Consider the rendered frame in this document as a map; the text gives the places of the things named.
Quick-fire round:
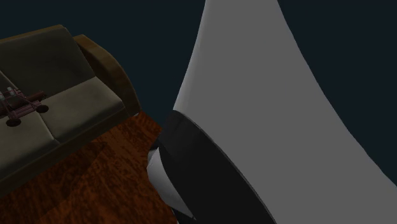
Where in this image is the olive sofa with brown frame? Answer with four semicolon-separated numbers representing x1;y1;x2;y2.
0;24;143;197

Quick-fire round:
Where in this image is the dark red toy vehicle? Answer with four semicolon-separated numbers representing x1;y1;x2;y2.
0;87;50;127

